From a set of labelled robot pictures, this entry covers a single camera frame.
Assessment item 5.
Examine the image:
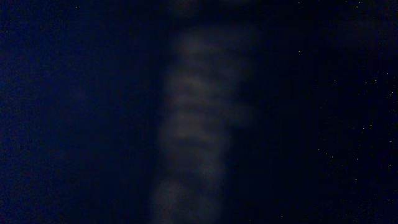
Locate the blue pasta box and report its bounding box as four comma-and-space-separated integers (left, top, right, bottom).
151, 25, 258, 224

